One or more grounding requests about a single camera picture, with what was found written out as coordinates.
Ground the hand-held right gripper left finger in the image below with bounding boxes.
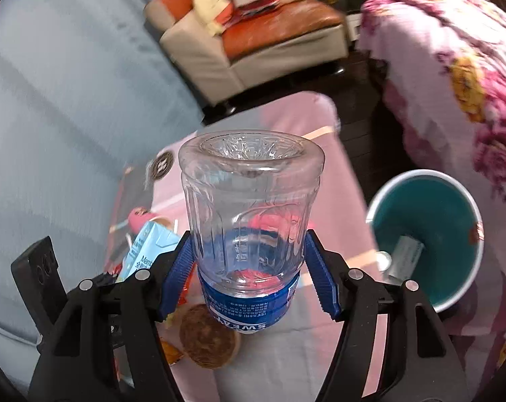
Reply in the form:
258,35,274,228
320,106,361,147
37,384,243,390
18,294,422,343
27,230,195,402

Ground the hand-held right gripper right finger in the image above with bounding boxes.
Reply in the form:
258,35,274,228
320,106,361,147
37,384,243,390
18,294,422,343
305,230,467,402

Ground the clear plastic bottle blue label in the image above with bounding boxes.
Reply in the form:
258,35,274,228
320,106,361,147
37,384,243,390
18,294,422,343
178,131,324,336

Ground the teal round stool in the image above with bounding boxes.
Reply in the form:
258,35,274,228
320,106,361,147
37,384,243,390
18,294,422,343
366,170,485,313

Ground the light blue drink carton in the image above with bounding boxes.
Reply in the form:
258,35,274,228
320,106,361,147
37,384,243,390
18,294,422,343
118,222,182,283

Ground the small white round lid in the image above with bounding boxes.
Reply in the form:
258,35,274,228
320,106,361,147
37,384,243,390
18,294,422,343
374,251,393,273

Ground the round brown disc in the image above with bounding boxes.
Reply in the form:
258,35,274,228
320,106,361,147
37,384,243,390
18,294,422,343
179,304,241,370

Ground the pink paper cup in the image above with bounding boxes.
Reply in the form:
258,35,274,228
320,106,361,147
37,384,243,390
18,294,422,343
127,207,170,235

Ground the orange snack wrapper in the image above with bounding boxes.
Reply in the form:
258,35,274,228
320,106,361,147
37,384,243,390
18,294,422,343
160,338,185,365

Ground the white packet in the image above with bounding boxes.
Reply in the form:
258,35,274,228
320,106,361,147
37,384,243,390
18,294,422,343
388,237,425,283

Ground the pink and grey tablecloth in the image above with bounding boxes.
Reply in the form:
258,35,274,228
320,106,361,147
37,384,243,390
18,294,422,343
104,92,388,402

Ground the grey-blue sofa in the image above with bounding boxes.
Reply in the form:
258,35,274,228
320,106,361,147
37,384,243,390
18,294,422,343
0,0,203,386

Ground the beige armchair with orange cushion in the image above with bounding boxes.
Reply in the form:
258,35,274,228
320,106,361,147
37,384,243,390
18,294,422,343
144,0,350,105

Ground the black stereo shelf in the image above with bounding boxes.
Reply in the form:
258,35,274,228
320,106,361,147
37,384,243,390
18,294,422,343
332,0,363,40

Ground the cream bag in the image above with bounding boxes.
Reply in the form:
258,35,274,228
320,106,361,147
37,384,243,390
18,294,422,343
193,0,233,36

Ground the floral pink bedspread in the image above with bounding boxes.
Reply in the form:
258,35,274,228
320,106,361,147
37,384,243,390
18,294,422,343
358,0,506,369

